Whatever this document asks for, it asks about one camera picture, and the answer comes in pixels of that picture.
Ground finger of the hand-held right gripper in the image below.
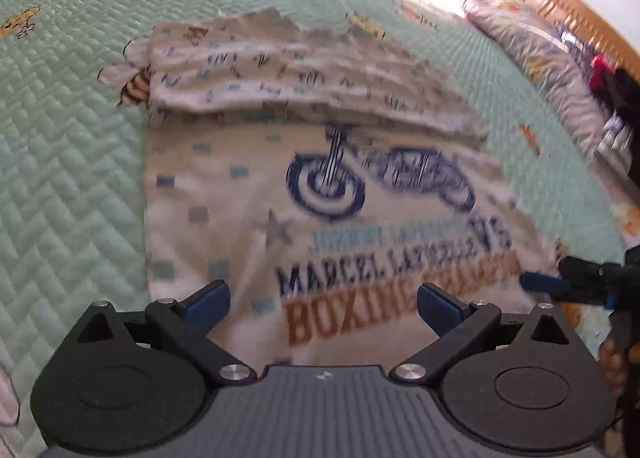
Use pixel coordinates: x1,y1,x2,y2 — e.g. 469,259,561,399
557,255,613,285
520,271,615,310

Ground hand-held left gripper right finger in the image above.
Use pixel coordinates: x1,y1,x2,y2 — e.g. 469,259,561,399
391,283,577,385

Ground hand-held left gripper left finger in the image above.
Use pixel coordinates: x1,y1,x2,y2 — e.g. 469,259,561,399
72,281,256,386

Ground white printed long-sleeve shirt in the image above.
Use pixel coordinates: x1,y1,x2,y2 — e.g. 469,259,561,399
145,8,566,369

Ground person's right hand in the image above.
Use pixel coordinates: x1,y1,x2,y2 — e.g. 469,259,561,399
597,337,628,400

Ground white dark-striped cloth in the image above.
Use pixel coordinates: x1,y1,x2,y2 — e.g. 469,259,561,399
600,113,636,155

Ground black garment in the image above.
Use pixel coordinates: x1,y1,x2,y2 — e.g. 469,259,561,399
600,68,640,139

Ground red garment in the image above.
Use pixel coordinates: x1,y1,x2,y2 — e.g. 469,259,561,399
590,53,616,95

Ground green quilted bee bedspread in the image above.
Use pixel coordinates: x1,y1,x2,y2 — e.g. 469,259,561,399
0,0,640,458

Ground floral duvet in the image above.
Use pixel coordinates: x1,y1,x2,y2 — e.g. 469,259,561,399
462,0,621,159

